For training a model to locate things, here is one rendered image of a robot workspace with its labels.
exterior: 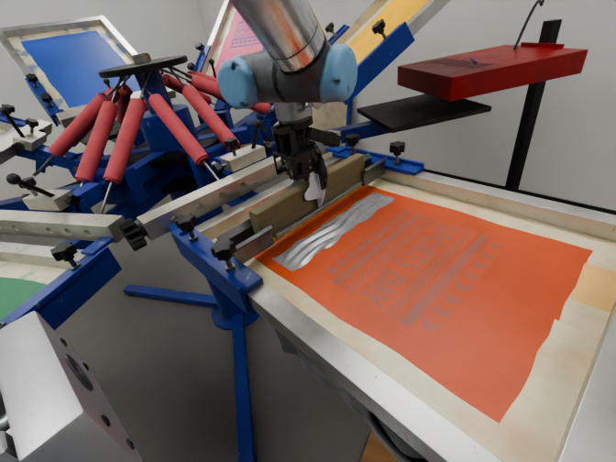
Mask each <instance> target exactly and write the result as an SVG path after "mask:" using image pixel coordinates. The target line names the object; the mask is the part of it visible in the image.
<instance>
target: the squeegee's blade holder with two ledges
mask: <svg viewBox="0 0 616 462"><path fill-rule="evenodd" d="M360 186H362V182H361V181H357V182H356V183H354V184H353V185H351V186H349V187H348V188H346V189H344V190H343V191H342V192H340V193H338V194H337V195H335V196H333V197H332V198H330V199H328V200H327V201H325V202H324V203H323V204H322V206H321V207H320V208H319V207H318V206H316V207H315V208H314V209H313V210H311V211H309V212H308V213H306V214H304V215H302V216H301V217H299V218H297V219H296V220H294V221H292V222H291V223H289V224H287V225H286V226H285V227H283V228H281V229H280V230H278V231H276V232H275V233H273V235H274V237H276V238H280V237H282V236H283V235H285V234H287V233H288V232H290V231H291V230H293V229H294V228H295V227H297V226H299V225H300V224H302V223H304V222H305V221H307V220H308V219H310V218H311V217H313V216H315V215H317V214H318V213H320V212H322V211H323V210H324V209H325V208H327V207H328V206H330V205H332V204H334V203H335V202H337V201H339V200H340V199H342V198H343V197H345V196H346V195H348V194H350V193H352V192H353V191H355V190H356V189H357V188H359V187H360Z"/></svg>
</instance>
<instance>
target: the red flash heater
mask: <svg viewBox="0 0 616 462"><path fill-rule="evenodd" d="M514 46H515V45H502V46H498V47H493V48H488V49H480V50H474V51H470V52H465V53H460V54H456V55H451V56H446V57H442V58H437V59H432V60H424V61H419V62H415V63H410V64H405V65H401V66H398V77H397V84H398V85H399V86H402V87H405V88H409V89H412V90H414V91H417V92H420V93H424V94H429V95H431V96H434V97H437V98H441V99H444V100H447V101H449V102H451V101H455V100H459V99H464V98H468V97H472V96H477V95H481V94H489V93H493V92H498V91H501V90H506V89H511V88H514V87H519V86H524V85H527V84H532V83H539V82H544V81H548V80H553V79H557V78H561V77H566V76H570V75H574V74H579V73H581V72H582V69H583V65H584V62H585V59H586V57H587V54H588V49H567V48H564V46H565V44H555V43H534V42H522V43H521V46H518V47H517V49H514ZM470 57H471V58H472V59H473V60H474V61H475V62H476V63H474V62H473V61H472V60H471V59H470Z"/></svg>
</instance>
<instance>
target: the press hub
mask: <svg viewBox="0 0 616 462"><path fill-rule="evenodd" d="M132 58H133V61H134V63H130V64H126V65H122V66H117V67H114V68H109V69H106V70H102V71H99V72H98V73H99V75H100V77H101V78H103V79H105V78H115V77H121V76H127V75H132V74H136V75H137V76H138V78H139V79H140V80H141V81H142V82H143V83H144V81H145V79H146V76H147V73H148V72H150V74H149V77H148V81H147V84H146V87H147V88H148V89H149V91H150V92H151V93H152V94H160V95H161V96H162V98H163V99H164V100H165V101H166V103H167V104H168V105H169V106H170V108H171V109H172V110H173V112H174V113H175V114H176V115H177V117H178V118H179V119H180V120H181V121H182V122H183V124H184V125H185V126H186V127H187V128H188V130H189V131H190V132H191V133H192V135H193V136H194V137H195V139H196V140H197V139H198V136H202V135H206V134H211V133H214V132H213V131H212V130H211V129H210V128H205V129H204V130H202V131H200V132H199V133H197V132H196V129H195V126H194V123H193V119H192V116H191V113H190V110H189V108H188V105H186V104H172V103H171V99H170V97H169V94H168V91H167V88H166V86H165V83H164V81H163V78H162V76H161V73H160V69H164V68H169V67H172V66H176V65H179V64H183V63H185V62H187V60H188V59H187V56H186V55H179V56H171V57H166V58H160V59H155V60H152V59H151V57H150V56H149V53H147V52H146V53H140V54H135V55H133V57H132ZM143 96H144V99H145V101H146V104H147V106H148V111H146V112H145V113H144V115H143V118H142V121H141V124H140V128H141V130H142V133H143V135H144V137H145V140H146V142H144V143H142V144H140V145H138V146H136V147H134V148H132V149H141V148H144V147H149V149H150V151H146V152H141V153H138V154H133V155H130V157H129V160H128V163H127V164H128V165H129V166H131V165H132V164H134V163H136V162H137V161H139V160H142V159H143V158H145V157H147V155H149V154H151V153H153V152H154V151H155V152H162V151H166V153H164V154H162V155H161V156H159V157H158V158H156V159H154V160H153V161H151V162H150V163H149V165H150V167H151V168H158V167H164V166H169V165H171V166H169V167H168V168H167V169H166V170H164V171H162V172H161V173H160V174H162V173H175V174H176V177H177V178H176V179H175V180H173V181H171V182H170V183H169V184H167V185H166V186H165V187H163V188H162V189H161V190H162V193H169V194H170V198H171V199H172V201H174V200H176V199H178V198H181V197H183V196H184V195H186V194H188V193H192V192H194V191H196V190H198V189H197V188H196V187H198V185H197V182H196V179H194V178H192V177H190V176H188V175H187V173H186V172H187V171H191V170H192V168H191V166H189V165H187V164H184V163H183V162H184V161H187V160H188V158H187V156H188V155H189V154H187V153H184V152H182V151H179V150H178V149H179V148H182V145H181V144H180V143H179V141H178V140H177V139H176V138H175V136H174V135H173V134H172V133H171V132H170V131H169V129H168V128H167V127H166V125H165V124H164V123H163V122H162V120H161V119H160V118H159V116H158V115H157V114H156V112H155V111H154V110H153V109H152V107H151V106H150V105H149V102H148V100H149V97H150V95H149V93H148V92H147V91H146V89H145V90H144V93H143ZM198 143H199V144H200V145H201V146H202V148H203V149H207V148H209V147H212V146H214V145H216V144H219V143H221V141H220V140H219V139H218V137H211V138H208V139H203V140H198ZM223 212H224V210H223V207H222V206H220V207H218V208H216V209H214V210H213V211H211V212H209V213H207V214H204V215H202V216H200V217H198V218H196V219H197V221H198V224H197V225H195V226H194V227H196V226H198V225H199V224H201V223H203V222H205V221H207V220H209V219H211V218H213V217H215V216H217V215H220V214H221V213H223ZM205 278H206V277H205ZM206 279H207V278H206ZM207 281H208V283H209V286H210V288H211V290H212V293H213V295H214V297H215V300H216V302H217V304H218V307H219V308H215V307H213V310H212V319H213V322H214V324H215V325H216V326H218V327H220V328H222V329H225V330H233V329H232V315H237V314H241V313H242V314H243V316H244V323H245V326H247V325H250V324H252V323H253V322H254V321H255V320H257V319H258V318H259V314H258V313H252V314H250V315H247V314H246V313H245V312H243V311H242V310H241V309H240V308H239V307H238V306H237V305H236V304H235V303H234V302H232V301H231V300H230V299H229V298H228V297H227V296H226V295H225V294H224V293H222V292H221V291H220V290H219V289H218V288H217V287H216V286H215V285H214V284H213V283H212V282H210V281H209V280H208V279H207Z"/></svg>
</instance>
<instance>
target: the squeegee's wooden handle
mask: <svg viewBox="0 0 616 462"><path fill-rule="evenodd" d="M364 169H365V162H364V156H363V155H362V154H359V153H356V154H354V155H352V156H350V157H348V158H347V159H344V160H342V161H340V162H338V163H337V164H336V165H334V166H332V167H330V168H328V169H327V187H326V190H325V196H324V201H323V203H324V202H325V201H327V200H328V199H330V198H332V197H333V196H335V195H337V194H338V193H340V192H342V191H344V190H345V189H346V188H348V187H349V186H351V185H353V184H354V183H356V182H362V174H361V172H362V171H363V170H364ZM308 188H309V182H308V180H306V181H303V182H302V183H300V184H298V185H296V186H294V187H292V188H291V189H289V190H288V191H286V192H283V193H281V194H280V195H278V196H276V197H274V198H272V199H270V200H269V201H267V202H265V203H263V204H261V205H259V206H258V207H256V208H254V209H252V210H250V211H249V217H250V220H251V224H252V226H253V230H254V233H255V234H257V233H258V232H259V231H261V230H263V229H264V228H266V227H268V226H272V229H271V234H272V237H274V235H273V233H275V232H276V231H278V230H280V229H281V228H283V227H285V226H286V225H287V224H289V223H291V222H292V221H294V220H296V219H297V218H299V217H301V216H302V215H304V214H306V213H308V212H309V211H311V210H313V209H314V208H315V207H316V206H318V205H317V201H316V199H315V200H311V201H306V200H305V198H304V194H305V192H306V191H307V189H308Z"/></svg>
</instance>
